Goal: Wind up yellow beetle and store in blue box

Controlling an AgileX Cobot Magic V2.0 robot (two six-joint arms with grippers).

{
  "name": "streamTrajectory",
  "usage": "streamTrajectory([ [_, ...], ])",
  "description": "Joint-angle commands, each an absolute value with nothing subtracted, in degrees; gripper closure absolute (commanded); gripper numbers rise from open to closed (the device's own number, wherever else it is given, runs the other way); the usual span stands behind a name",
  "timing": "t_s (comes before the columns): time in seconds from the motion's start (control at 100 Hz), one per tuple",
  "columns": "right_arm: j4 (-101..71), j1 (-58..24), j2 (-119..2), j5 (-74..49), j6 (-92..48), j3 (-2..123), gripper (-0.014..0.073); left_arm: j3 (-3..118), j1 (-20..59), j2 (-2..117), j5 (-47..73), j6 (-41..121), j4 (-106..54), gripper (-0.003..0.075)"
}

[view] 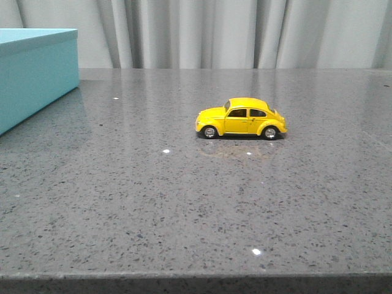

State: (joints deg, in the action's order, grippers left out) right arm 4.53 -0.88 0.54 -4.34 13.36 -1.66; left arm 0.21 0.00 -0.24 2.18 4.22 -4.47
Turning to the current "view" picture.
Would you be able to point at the white curtain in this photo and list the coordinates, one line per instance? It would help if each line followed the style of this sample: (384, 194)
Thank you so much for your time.
(217, 34)

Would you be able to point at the yellow toy beetle car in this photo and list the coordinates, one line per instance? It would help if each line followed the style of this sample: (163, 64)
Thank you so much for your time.
(241, 116)

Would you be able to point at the light blue box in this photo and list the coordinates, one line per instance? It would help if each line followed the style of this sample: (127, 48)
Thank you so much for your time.
(38, 66)

